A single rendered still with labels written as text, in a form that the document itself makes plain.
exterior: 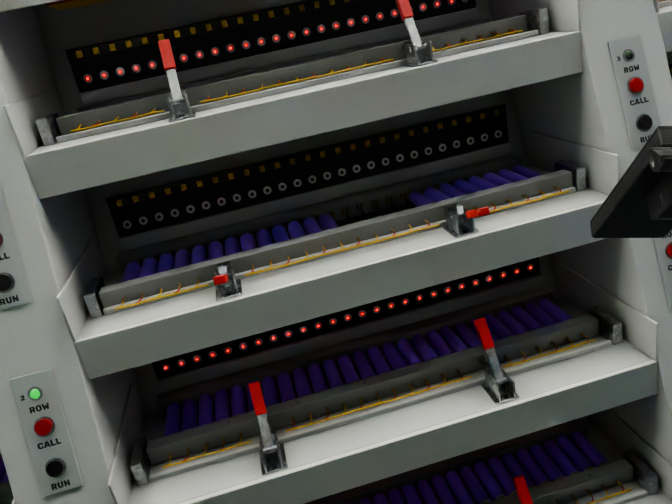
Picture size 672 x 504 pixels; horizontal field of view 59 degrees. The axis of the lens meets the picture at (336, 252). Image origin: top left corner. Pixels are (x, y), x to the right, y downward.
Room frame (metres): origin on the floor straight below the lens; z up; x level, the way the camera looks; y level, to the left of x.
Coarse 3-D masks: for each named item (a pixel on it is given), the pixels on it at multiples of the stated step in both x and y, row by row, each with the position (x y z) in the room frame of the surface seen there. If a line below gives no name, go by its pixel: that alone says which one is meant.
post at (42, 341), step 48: (0, 48) 0.62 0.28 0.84; (0, 96) 0.59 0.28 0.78; (0, 144) 0.59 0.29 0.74; (48, 240) 0.60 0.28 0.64; (96, 240) 0.78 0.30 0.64; (48, 288) 0.59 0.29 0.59; (0, 336) 0.59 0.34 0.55; (48, 336) 0.59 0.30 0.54; (0, 384) 0.58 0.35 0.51; (96, 384) 0.63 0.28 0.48; (0, 432) 0.58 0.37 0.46; (96, 432) 0.59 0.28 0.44; (96, 480) 0.59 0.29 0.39
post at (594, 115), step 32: (608, 0) 0.67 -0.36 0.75; (640, 0) 0.67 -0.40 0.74; (608, 32) 0.67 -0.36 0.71; (640, 32) 0.67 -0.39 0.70; (608, 64) 0.67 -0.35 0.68; (512, 96) 0.86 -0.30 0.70; (544, 96) 0.77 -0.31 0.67; (576, 96) 0.70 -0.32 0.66; (608, 96) 0.67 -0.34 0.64; (544, 128) 0.79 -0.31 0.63; (576, 128) 0.72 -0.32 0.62; (608, 128) 0.67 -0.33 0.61; (576, 256) 0.79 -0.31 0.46; (608, 256) 0.71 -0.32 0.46; (640, 256) 0.67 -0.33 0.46; (608, 288) 0.73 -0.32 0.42; (640, 288) 0.67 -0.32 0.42; (640, 416) 0.73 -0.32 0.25
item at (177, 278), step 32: (480, 192) 0.70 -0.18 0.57; (512, 192) 0.70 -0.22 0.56; (544, 192) 0.71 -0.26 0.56; (352, 224) 0.69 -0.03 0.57; (384, 224) 0.68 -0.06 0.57; (416, 224) 0.69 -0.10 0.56; (224, 256) 0.67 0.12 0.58; (256, 256) 0.66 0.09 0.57; (288, 256) 0.67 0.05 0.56; (128, 288) 0.65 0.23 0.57; (160, 288) 0.65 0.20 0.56; (192, 288) 0.64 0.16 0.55
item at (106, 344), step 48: (576, 144) 0.72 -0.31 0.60; (336, 192) 0.80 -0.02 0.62; (576, 192) 0.71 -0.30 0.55; (144, 240) 0.77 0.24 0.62; (432, 240) 0.66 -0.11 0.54; (480, 240) 0.65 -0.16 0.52; (528, 240) 0.66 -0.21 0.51; (576, 240) 0.67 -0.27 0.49; (96, 288) 0.65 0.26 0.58; (288, 288) 0.62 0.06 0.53; (336, 288) 0.63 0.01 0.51; (384, 288) 0.64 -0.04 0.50; (96, 336) 0.60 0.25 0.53; (144, 336) 0.61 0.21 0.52; (192, 336) 0.62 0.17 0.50; (240, 336) 0.63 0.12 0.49
